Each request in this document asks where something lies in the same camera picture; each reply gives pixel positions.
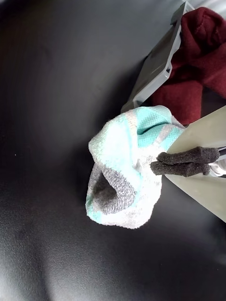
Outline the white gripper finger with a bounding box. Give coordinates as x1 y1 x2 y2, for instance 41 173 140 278
157 105 226 165
150 161 226 223

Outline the white teal grey sock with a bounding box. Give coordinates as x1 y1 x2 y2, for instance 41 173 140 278
86 105 186 229

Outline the dark red sock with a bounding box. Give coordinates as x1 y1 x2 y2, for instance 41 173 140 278
152 6 226 127

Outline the grey bin with red sock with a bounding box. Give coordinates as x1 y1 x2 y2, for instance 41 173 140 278
121 1 196 113

